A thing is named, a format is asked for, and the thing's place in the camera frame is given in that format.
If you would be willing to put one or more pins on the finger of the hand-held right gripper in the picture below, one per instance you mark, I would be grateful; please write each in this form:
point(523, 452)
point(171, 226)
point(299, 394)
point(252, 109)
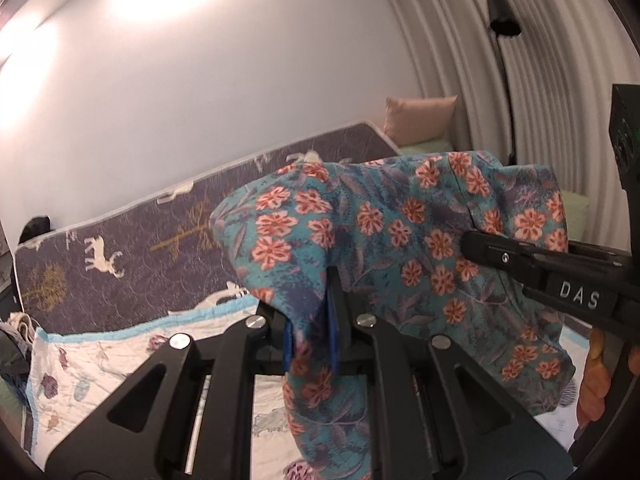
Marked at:
point(500, 255)
point(600, 252)

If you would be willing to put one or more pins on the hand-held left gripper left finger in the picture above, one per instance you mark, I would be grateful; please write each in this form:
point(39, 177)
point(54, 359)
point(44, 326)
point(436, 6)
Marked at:
point(287, 347)

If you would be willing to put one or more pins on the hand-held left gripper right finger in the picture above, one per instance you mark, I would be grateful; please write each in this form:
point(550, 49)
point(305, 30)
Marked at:
point(334, 325)

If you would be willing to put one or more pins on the teal floral shirt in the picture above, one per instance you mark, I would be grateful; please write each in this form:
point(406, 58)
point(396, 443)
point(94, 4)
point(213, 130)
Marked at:
point(400, 260)

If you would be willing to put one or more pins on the pile of blue-grey clothes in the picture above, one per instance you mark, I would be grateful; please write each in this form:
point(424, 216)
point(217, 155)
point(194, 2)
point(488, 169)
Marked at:
point(12, 355)

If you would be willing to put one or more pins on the person's right hand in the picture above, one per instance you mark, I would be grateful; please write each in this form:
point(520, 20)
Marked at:
point(595, 375)

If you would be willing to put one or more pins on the large green cushion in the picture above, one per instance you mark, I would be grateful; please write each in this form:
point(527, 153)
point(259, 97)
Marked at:
point(577, 215)

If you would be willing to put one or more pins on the small green cushion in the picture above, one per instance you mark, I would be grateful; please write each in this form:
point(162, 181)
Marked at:
point(430, 146)

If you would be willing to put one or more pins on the beige pillow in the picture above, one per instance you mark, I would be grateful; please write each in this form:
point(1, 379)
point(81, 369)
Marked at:
point(420, 117)

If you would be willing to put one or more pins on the dark deer print mattress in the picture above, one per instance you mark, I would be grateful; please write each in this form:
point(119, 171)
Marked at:
point(150, 240)

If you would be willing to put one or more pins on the white pleated curtain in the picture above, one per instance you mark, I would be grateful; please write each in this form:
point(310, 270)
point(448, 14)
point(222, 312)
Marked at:
point(550, 85)

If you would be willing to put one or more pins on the white seashell print blanket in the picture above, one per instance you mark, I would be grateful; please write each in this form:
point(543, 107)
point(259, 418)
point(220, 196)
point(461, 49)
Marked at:
point(100, 360)

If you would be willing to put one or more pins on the black floor lamp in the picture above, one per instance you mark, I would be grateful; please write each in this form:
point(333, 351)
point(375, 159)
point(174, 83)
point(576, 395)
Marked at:
point(502, 17)

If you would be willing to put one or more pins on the black object behind mattress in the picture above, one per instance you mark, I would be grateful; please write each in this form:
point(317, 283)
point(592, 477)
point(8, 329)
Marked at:
point(36, 230)

